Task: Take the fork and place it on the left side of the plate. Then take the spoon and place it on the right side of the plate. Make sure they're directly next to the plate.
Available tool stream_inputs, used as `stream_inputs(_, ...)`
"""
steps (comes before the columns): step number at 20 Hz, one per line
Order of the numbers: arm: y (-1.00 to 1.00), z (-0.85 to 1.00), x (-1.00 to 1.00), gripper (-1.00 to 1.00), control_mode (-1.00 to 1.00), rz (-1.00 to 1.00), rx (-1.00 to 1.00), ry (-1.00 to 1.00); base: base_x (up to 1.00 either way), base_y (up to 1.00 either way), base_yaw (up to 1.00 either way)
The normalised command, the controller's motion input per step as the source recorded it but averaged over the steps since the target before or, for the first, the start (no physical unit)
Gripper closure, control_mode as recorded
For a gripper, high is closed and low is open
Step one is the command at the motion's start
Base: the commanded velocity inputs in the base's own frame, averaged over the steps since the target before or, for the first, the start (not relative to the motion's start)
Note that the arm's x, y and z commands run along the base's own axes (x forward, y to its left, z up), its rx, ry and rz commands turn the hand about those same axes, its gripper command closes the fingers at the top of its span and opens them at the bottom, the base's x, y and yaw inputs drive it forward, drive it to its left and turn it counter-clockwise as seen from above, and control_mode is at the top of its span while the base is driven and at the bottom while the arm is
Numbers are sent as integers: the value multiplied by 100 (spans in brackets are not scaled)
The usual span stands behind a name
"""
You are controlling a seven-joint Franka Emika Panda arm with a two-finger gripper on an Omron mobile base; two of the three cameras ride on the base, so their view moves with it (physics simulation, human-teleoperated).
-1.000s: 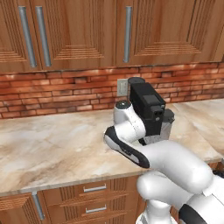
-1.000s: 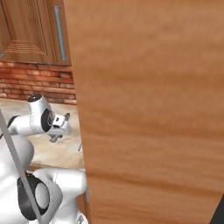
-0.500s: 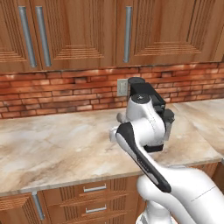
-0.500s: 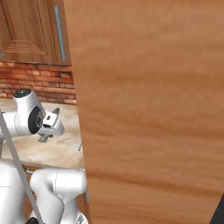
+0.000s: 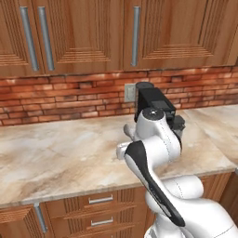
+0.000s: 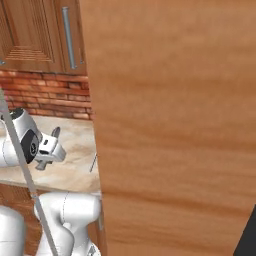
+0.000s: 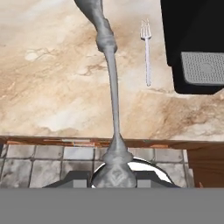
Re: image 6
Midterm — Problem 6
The thin grey metal utensil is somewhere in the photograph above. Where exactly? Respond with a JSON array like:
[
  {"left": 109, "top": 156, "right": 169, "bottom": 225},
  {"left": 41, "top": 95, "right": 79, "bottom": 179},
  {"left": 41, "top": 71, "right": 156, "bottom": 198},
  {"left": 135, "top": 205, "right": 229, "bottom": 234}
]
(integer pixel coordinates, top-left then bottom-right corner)
[{"left": 88, "top": 152, "right": 99, "bottom": 174}]

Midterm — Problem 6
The wooden panelled cupboard door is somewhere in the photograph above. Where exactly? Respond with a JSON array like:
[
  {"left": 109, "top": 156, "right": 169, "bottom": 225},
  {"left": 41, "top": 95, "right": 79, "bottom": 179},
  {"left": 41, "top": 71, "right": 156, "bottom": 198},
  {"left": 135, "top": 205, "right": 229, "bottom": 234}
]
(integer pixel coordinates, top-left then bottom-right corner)
[{"left": 0, "top": 0, "right": 57, "bottom": 73}]

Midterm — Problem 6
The wooden cupboard door with handle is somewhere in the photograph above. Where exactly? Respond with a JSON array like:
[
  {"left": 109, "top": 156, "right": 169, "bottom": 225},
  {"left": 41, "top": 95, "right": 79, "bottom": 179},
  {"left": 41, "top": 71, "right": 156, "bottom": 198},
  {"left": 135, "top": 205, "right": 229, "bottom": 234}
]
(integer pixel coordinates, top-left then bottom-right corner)
[{"left": 53, "top": 0, "right": 88, "bottom": 76}]

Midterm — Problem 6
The long grey metal bar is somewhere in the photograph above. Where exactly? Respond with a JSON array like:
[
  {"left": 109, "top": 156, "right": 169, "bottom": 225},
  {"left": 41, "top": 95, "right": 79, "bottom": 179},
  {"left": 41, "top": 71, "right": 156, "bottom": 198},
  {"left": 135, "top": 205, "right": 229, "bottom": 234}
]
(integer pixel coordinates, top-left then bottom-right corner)
[{"left": 0, "top": 87, "right": 60, "bottom": 256}]

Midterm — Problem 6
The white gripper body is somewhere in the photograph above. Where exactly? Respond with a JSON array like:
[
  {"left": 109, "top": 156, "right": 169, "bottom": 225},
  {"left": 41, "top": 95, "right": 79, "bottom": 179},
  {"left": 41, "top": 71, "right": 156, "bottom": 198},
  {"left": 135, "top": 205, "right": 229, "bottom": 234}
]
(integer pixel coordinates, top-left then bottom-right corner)
[{"left": 37, "top": 134, "right": 67, "bottom": 164}]

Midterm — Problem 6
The tall wooden cabinet side panel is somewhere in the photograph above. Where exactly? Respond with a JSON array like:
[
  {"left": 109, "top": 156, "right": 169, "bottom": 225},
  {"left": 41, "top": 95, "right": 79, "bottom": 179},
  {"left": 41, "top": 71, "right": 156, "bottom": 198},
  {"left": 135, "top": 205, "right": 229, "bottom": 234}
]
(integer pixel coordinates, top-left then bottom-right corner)
[{"left": 78, "top": 0, "right": 256, "bottom": 256}]

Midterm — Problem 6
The long silver cupboard handle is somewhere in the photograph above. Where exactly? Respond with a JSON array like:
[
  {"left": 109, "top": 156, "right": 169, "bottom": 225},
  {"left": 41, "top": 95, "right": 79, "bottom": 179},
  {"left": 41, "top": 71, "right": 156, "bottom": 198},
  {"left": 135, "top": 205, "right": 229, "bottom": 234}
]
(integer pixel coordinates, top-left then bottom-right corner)
[{"left": 61, "top": 6, "right": 79, "bottom": 71}]

